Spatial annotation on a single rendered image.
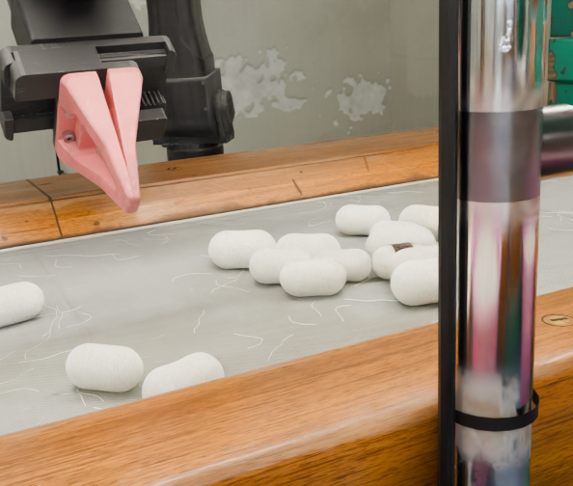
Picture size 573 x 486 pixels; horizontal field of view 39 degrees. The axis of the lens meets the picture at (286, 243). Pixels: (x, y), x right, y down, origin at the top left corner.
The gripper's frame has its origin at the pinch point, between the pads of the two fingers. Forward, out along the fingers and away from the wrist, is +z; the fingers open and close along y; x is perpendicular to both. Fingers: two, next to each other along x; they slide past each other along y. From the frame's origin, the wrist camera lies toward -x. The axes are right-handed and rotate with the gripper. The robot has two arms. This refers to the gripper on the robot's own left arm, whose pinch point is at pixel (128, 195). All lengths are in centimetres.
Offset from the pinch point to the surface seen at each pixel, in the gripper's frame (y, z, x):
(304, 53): 118, -141, 130
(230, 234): 4.3, 4.4, -0.9
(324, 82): 125, -134, 137
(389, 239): 11.3, 8.6, -4.1
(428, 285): 9.3, 13.5, -7.7
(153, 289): -0.5, 6.2, 0.3
